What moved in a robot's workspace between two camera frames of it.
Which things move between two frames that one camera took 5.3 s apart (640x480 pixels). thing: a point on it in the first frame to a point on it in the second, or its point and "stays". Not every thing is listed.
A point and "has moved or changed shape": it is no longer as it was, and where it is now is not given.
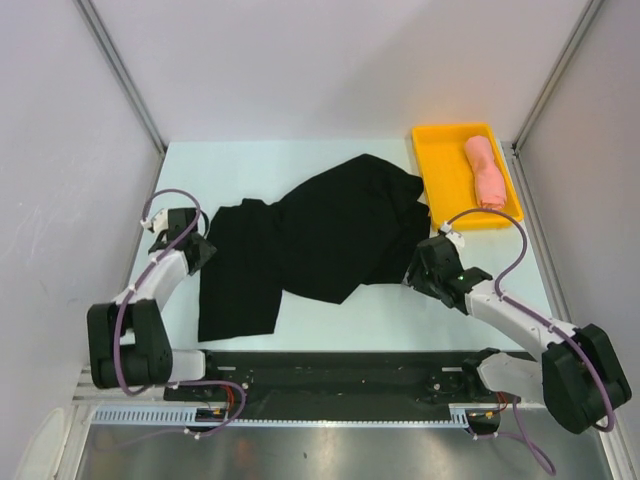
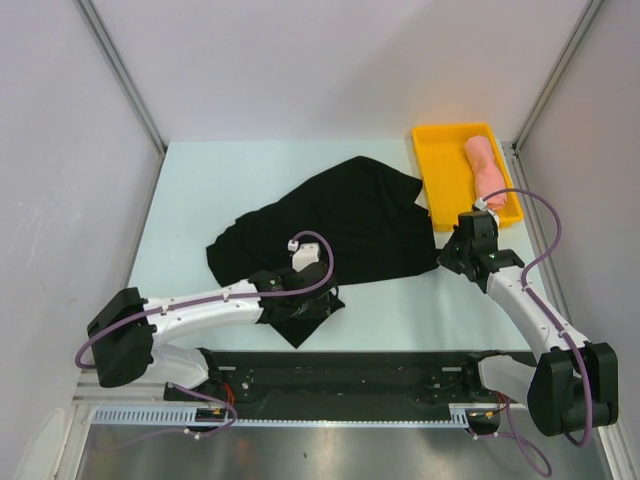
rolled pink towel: x=489 y=178 stays
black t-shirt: x=356 y=224 has moved or changed shape
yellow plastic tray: x=447 y=178 stays
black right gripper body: x=423 y=279 to x=453 y=255
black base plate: x=333 y=379 stays
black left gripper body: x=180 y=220 to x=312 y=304
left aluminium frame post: x=121 y=70 stays
